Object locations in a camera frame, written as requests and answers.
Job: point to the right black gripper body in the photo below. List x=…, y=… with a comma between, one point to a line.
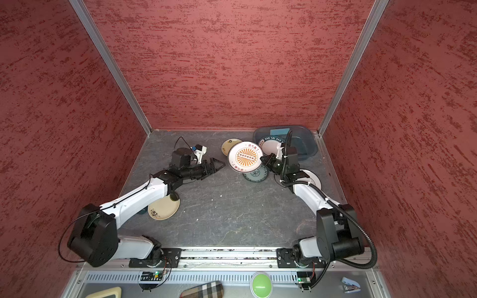
x=284, y=169

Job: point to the plaid fabric item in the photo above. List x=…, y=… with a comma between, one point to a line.
x=213, y=289

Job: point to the left aluminium corner post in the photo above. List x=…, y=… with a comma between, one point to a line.
x=86, y=19

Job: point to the cream tablet corner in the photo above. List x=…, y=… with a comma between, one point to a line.
x=115, y=292

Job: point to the green alarm clock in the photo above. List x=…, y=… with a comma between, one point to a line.
x=143, y=211

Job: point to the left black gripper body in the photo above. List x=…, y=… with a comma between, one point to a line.
x=194, y=171

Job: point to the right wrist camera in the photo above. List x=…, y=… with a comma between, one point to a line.
x=280, y=148

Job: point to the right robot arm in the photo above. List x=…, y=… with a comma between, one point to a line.
x=339, y=236

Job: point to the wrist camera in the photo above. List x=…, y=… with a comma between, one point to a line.
x=199, y=152
x=280, y=148

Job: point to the blue plastic bin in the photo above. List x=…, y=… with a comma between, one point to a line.
x=302, y=138

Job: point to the white plate black outline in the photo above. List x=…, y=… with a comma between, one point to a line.
x=311, y=177

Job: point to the orange sunburst plate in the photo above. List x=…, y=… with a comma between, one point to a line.
x=245, y=157

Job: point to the white blue stapler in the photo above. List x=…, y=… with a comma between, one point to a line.
x=350, y=286

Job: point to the cream plate near left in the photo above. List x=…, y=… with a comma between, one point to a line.
x=164, y=208

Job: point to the teal patterned small plate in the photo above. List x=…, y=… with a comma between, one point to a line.
x=258, y=175

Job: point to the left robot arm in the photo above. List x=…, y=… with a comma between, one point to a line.
x=94, y=234

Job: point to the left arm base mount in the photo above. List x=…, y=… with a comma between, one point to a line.
x=171, y=257

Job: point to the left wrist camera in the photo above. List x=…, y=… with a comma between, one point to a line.
x=199, y=152

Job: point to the small yellow plate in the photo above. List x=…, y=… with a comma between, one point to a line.
x=229, y=144

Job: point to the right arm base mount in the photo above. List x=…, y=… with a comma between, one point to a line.
x=291, y=258

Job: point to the green rim lettered plate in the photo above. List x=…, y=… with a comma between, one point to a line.
x=268, y=144

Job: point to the green round button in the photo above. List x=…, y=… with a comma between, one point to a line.
x=261, y=285

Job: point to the aluminium corner post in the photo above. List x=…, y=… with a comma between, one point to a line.
x=367, y=31
x=86, y=19

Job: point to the right aluminium corner post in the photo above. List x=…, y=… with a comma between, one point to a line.
x=367, y=31

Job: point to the aluminium front rail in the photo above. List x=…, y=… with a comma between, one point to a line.
x=234, y=268

